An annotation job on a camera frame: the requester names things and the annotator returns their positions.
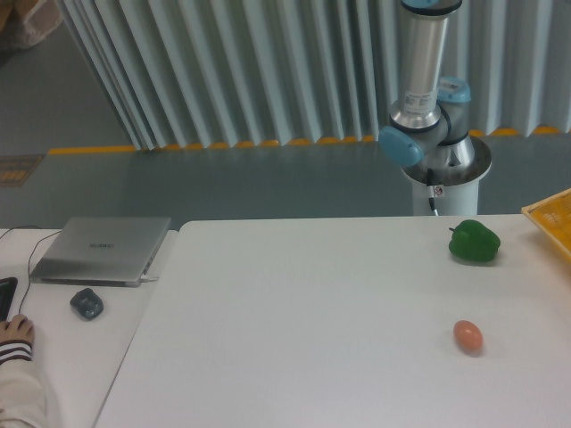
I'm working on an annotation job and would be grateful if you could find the person's hand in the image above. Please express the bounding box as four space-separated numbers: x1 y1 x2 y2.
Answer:
0 314 35 345

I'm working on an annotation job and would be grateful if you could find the white striped sleeve forearm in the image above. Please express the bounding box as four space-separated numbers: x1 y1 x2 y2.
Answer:
1 339 51 427

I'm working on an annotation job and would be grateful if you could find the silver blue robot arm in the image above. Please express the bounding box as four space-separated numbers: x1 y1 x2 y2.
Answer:
378 1 462 167

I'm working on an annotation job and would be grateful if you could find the green bell pepper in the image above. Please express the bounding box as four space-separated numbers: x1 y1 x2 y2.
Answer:
448 219 501 263

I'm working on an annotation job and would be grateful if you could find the black keyboard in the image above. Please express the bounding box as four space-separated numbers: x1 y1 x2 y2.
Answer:
0 277 18 321

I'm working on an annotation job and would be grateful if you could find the dark grey earbuds case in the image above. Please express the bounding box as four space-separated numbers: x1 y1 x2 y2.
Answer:
70 288 104 321

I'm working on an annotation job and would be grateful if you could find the silver closed laptop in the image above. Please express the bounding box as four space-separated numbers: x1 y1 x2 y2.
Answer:
30 217 170 287

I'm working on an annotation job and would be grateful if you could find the white folding partition screen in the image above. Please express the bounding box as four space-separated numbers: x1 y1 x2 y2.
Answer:
59 1 570 150

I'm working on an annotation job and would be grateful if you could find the brown egg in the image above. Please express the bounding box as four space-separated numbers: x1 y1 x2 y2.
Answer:
453 320 484 355

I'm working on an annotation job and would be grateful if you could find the yellow plastic basket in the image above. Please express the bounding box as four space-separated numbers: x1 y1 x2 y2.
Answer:
521 189 571 260

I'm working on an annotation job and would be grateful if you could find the black laptop cable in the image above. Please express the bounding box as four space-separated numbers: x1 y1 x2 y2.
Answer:
0 225 63 318

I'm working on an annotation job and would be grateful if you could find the black white robot base cable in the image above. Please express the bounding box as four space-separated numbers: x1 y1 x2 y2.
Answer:
426 168 441 218

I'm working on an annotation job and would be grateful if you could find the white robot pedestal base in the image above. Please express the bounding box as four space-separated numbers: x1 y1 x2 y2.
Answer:
402 136 492 217

